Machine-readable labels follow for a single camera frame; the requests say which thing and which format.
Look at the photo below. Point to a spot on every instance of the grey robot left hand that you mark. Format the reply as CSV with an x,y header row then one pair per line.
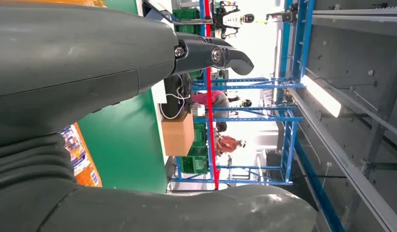
x,y
73,57

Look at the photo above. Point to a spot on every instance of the black controller case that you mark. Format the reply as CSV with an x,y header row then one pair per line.
x,y
171,85

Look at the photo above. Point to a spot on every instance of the green table mat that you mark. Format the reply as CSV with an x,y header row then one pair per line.
x,y
128,144

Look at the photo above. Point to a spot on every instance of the green plastic crate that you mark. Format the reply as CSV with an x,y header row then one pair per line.
x,y
185,16
195,160

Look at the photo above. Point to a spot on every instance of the brown cardboard box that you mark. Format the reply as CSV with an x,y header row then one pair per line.
x,y
177,134

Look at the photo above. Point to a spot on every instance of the person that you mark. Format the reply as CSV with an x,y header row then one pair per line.
x,y
208,97
229,144

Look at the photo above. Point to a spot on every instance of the red barrier tape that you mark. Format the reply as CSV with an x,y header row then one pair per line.
x,y
212,128

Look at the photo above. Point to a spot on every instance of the blue metal rack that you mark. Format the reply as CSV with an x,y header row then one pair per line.
x,y
249,86

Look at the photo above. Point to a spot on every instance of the white ceiling light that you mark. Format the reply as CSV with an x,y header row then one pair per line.
x,y
320,96

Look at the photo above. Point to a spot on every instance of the grey ceiling rail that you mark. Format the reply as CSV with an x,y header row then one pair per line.
x,y
345,166

